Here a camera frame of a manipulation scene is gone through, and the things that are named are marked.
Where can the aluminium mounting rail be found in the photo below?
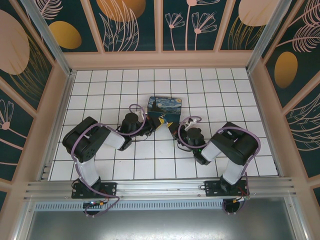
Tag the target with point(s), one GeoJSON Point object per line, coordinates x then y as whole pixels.
{"type": "Point", "coordinates": [160, 187]}

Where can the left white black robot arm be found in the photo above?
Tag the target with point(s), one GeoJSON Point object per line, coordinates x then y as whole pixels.
{"type": "Point", "coordinates": [86, 172]}

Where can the aluminium frame post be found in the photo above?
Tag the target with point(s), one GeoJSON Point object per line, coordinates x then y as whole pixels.
{"type": "Point", "coordinates": [50, 37]}
{"type": "Point", "coordinates": [270, 35]}

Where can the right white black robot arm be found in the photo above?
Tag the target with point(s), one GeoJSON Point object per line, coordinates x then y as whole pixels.
{"type": "Point", "coordinates": [235, 170]}

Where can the starry night print tin box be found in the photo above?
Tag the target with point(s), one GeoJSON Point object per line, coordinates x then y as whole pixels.
{"type": "Point", "coordinates": [165, 106]}

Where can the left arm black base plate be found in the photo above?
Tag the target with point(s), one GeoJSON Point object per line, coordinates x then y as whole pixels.
{"type": "Point", "coordinates": [110, 188]}

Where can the grey metal sheet panel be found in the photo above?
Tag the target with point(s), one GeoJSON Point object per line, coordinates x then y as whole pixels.
{"type": "Point", "coordinates": [160, 225]}

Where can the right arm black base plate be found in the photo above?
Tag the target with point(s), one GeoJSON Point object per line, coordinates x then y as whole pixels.
{"type": "Point", "coordinates": [212, 187]}

